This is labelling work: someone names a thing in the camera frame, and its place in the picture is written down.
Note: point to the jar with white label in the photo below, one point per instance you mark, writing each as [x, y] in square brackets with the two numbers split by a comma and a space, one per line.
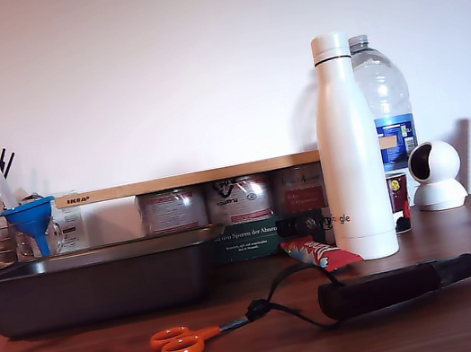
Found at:
[72, 227]

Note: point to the white insulated bottle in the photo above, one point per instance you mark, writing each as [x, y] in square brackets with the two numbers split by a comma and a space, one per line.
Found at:
[348, 142]

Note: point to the clear glass mug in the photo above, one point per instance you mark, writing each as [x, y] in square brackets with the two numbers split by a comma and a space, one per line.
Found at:
[24, 247]

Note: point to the red snack wrapper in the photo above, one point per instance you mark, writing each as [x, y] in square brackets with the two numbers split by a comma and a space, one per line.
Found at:
[318, 255]

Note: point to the wooden shelf board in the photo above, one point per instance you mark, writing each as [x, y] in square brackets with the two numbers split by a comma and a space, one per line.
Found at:
[195, 177]

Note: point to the tin can with black logo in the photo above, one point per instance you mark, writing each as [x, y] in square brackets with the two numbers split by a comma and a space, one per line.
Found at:
[240, 200]

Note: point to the tin can with red label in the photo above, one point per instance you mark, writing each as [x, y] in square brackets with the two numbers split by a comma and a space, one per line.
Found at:
[173, 210]

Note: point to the clear plastic water bottle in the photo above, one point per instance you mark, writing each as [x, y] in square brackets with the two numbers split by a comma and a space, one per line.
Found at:
[387, 90]

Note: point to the small black box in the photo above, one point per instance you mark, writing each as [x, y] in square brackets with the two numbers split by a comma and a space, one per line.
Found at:
[294, 225]

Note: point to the blue plastic funnel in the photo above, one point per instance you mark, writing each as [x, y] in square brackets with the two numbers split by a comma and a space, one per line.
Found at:
[25, 215]

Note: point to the white round security camera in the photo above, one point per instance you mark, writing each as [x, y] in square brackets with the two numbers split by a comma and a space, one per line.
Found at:
[441, 176]

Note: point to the dark grey baking pan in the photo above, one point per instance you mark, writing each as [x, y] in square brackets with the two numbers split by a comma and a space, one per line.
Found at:
[100, 286]

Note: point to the tin can with red square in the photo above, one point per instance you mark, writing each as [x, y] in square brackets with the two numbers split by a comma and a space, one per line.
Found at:
[302, 191]

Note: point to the translucent white strip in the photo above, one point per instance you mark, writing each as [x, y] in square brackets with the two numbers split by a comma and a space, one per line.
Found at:
[4, 189]

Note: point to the dark green book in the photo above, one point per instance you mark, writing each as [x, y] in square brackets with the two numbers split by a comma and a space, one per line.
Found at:
[247, 242]

